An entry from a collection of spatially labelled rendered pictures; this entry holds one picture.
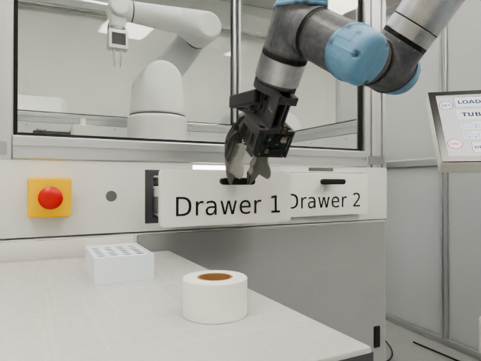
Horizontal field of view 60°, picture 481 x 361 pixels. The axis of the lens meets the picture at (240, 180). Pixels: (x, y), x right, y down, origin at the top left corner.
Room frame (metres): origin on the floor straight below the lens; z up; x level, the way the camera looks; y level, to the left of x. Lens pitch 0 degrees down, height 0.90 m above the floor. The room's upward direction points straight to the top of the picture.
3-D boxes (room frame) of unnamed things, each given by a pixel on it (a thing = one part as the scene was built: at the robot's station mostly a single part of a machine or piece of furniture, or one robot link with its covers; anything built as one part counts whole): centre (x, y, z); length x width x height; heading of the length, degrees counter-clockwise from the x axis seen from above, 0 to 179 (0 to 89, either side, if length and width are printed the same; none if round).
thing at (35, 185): (0.77, 0.35, 0.88); 0.07 x 0.05 x 0.07; 117
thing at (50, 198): (0.74, 0.34, 0.88); 0.04 x 0.03 x 0.04; 117
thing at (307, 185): (1.08, -0.21, 0.87); 0.29 x 0.02 x 0.11; 117
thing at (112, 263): (0.65, 0.19, 0.78); 0.12 x 0.08 x 0.04; 26
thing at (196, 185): (0.85, 0.02, 0.87); 0.29 x 0.02 x 0.11; 117
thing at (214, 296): (0.45, 0.03, 0.78); 0.07 x 0.07 x 0.04
